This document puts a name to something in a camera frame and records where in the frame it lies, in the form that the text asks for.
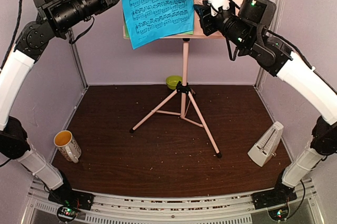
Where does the pink music stand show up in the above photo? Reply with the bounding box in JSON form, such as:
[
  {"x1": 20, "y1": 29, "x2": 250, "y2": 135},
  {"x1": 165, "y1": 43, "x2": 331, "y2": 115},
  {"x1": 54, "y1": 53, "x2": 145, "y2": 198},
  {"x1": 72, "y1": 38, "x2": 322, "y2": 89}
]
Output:
[{"x1": 122, "y1": 0, "x2": 253, "y2": 159}]

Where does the blue sheet music paper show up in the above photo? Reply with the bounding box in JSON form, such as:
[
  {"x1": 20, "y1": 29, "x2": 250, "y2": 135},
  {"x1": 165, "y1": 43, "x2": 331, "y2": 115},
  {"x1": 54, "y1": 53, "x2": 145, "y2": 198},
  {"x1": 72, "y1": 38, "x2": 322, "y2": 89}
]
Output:
[{"x1": 110, "y1": 0, "x2": 203, "y2": 50}]

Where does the white metronome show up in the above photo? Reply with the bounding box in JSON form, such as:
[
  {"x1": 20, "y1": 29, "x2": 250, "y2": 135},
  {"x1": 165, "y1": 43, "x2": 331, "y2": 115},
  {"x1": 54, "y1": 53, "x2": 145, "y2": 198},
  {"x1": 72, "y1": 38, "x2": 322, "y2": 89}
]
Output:
[{"x1": 247, "y1": 121, "x2": 284, "y2": 167}]

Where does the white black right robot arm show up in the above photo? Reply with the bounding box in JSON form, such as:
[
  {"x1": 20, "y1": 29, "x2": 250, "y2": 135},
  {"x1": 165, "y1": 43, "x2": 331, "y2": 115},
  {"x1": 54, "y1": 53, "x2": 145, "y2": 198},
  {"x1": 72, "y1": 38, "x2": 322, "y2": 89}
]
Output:
[{"x1": 194, "y1": 0, "x2": 336, "y2": 204}]

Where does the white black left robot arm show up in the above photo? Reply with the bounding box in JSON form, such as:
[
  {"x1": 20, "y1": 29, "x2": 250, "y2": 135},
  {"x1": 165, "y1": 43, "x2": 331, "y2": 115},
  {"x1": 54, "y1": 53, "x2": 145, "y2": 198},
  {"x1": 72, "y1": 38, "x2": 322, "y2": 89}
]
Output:
[{"x1": 1, "y1": 0, "x2": 120, "y2": 205}]

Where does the yellow-green bowl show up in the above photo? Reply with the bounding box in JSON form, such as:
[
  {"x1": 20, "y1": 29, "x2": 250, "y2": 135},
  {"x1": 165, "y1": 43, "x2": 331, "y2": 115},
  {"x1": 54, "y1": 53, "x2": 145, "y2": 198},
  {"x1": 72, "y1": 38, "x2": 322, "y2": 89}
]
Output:
[{"x1": 166, "y1": 75, "x2": 183, "y2": 90}]

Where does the patterned ceramic mug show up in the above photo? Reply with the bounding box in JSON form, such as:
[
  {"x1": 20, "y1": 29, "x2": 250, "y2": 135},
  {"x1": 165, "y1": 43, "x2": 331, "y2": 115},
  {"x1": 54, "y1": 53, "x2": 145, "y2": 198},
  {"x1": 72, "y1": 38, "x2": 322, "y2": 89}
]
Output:
[{"x1": 54, "y1": 130, "x2": 82, "y2": 164}]

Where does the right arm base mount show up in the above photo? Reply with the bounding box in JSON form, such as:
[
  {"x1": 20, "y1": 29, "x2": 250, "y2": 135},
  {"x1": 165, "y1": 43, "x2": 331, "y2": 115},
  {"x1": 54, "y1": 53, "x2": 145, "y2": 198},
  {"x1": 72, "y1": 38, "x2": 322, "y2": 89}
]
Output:
[{"x1": 251, "y1": 189, "x2": 298, "y2": 210}]

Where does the aluminium front rail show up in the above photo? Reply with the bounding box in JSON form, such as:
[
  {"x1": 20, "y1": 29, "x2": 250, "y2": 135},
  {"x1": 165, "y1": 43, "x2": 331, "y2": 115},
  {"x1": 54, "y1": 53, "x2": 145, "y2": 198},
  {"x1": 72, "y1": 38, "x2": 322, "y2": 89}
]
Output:
[{"x1": 25, "y1": 179, "x2": 321, "y2": 224}]

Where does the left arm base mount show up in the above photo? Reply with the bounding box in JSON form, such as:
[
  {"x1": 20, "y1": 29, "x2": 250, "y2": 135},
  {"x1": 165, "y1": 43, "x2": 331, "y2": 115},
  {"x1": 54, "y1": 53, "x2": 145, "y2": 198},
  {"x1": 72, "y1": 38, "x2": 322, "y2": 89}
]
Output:
[{"x1": 48, "y1": 190, "x2": 95, "y2": 210}]

